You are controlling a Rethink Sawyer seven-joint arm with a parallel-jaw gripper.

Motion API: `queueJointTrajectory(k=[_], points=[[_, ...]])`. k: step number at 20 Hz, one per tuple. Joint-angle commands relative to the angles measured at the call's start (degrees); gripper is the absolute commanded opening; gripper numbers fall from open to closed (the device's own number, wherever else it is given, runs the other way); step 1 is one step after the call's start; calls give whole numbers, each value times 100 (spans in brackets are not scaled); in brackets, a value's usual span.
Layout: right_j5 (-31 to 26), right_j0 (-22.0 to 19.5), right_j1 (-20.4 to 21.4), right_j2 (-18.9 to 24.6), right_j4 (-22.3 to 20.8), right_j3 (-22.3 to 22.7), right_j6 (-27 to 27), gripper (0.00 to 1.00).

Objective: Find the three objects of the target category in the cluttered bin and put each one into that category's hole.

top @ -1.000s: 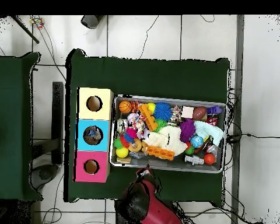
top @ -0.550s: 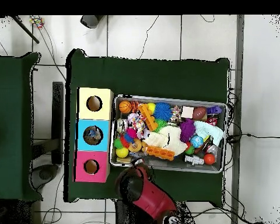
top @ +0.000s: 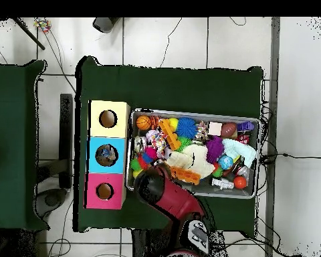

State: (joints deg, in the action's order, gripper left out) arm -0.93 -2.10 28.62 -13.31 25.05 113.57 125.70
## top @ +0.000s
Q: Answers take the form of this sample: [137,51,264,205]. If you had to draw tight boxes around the orange toy brick round studs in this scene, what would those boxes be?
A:
[158,118,183,152]

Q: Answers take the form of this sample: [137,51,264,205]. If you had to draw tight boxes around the long orange toy brick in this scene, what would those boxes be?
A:
[170,165,203,186]

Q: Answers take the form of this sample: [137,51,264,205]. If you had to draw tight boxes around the wooden box three holes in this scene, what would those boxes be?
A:
[85,100,132,209]

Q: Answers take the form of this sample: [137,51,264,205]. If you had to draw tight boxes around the clear shallow mesh bin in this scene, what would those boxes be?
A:
[126,108,260,199]

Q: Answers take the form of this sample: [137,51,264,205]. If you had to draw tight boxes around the yellow ball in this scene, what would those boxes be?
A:
[168,117,180,132]

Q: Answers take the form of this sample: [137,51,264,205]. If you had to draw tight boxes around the small orange basketball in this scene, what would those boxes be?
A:
[136,114,153,131]

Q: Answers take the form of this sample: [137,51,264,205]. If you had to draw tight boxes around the blue spiky ball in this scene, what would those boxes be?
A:
[176,117,199,140]

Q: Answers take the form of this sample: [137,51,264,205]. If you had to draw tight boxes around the cream knitted cloth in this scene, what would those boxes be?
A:
[165,143,216,180]

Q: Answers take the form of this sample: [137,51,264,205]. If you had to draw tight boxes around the purple spiky ball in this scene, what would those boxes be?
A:
[205,136,225,165]

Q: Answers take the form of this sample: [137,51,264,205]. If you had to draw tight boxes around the brown toy football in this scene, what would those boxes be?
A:
[221,122,239,139]

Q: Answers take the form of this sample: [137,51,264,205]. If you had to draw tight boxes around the light blue cloth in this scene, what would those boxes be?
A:
[222,139,257,169]

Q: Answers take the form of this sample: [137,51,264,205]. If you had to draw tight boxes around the red orange ball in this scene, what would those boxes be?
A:
[233,176,247,191]

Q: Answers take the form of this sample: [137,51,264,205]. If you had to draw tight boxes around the black upright bar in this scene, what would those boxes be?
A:
[59,93,75,189]

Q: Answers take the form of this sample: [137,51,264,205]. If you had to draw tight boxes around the grey round base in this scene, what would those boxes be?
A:
[36,188,70,218]

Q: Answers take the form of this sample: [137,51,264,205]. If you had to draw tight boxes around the grey object on floor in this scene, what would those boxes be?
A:
[92,17,120,33]

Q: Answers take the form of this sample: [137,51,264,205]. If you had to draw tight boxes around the dark green side table cloth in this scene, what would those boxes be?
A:
[0,58,48,232]

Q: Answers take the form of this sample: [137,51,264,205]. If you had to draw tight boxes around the small colourful item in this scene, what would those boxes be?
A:
[34,18,52,34]

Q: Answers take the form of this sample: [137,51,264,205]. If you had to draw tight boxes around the black stick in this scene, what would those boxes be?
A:
[10,17,46,51]

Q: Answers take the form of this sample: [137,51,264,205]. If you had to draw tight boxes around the black power cable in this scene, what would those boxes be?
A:
[259,151,321,164]

